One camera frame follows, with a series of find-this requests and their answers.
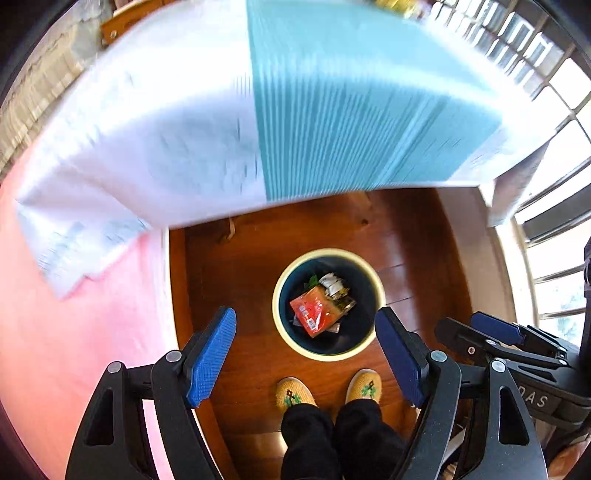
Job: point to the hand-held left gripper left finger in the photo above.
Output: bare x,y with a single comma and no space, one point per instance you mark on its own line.
210,357

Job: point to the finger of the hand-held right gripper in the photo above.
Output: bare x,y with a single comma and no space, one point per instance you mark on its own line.
498,325
461,334

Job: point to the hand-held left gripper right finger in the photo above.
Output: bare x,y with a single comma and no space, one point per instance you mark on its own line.
401,357

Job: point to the dark blue cream-rimmed bin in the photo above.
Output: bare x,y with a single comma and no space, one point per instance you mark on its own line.
364,307

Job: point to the orange red snack packet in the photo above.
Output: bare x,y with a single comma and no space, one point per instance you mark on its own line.
314,311

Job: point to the gold foil wrapper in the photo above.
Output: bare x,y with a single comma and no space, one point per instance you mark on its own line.
392,3

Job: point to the yellow knitted slipper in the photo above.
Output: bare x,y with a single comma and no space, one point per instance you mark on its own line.
295,392
367,385

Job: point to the person's right trouser leg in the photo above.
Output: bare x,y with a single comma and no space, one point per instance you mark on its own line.
369,438

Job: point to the person's trouser leg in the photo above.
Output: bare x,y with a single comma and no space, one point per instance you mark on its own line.
369,438
307,443

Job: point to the person's left trouser leg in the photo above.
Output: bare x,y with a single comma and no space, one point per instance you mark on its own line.
307,443

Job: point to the pink blanket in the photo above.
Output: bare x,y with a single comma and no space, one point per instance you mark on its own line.
69,332

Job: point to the metal window grille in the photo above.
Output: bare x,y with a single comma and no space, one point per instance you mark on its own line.
554,92

